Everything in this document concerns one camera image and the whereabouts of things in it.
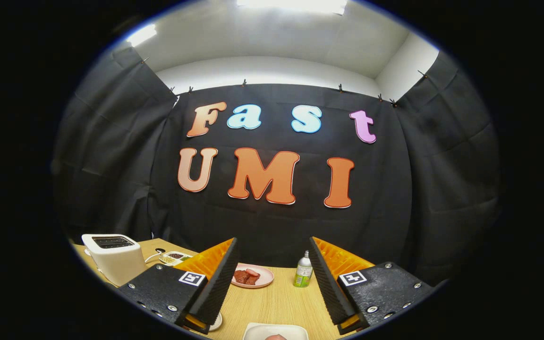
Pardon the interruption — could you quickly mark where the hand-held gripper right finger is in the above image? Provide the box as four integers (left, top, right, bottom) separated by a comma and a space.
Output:
309, 236, 435, 336

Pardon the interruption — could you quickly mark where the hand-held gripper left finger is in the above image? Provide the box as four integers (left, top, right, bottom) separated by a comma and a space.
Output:
117, 237, 239, 335

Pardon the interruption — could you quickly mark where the brown meat piece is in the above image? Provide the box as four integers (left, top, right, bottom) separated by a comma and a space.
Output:
233, 269, 259, 285

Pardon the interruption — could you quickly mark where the green labelled bottle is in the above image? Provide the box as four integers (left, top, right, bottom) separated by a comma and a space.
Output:
294, 250, 314, 288

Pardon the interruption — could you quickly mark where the pink plate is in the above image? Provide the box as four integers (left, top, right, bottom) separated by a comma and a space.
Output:
231, 263, 275, 289

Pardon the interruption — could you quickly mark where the white divided spice dish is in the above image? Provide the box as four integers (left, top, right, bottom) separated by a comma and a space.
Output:
159, 251, 193, 266

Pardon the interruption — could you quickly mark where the squarish white plate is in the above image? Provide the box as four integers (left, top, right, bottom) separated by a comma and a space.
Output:
243, 323, 309, 340

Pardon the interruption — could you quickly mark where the white toaster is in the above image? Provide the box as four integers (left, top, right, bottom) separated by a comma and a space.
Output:
82, 234, 147, 287

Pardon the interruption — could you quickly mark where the black backdrop cloth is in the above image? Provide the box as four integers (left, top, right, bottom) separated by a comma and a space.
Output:
52, 45, 504, 286

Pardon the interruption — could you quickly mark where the row of small cloth clips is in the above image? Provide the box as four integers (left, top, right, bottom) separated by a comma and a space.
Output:
141, 56, 428, 107

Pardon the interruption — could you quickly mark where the ceiling light panel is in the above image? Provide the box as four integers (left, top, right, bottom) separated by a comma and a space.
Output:
237, 0, 348, 15
126, 24, 158, 47

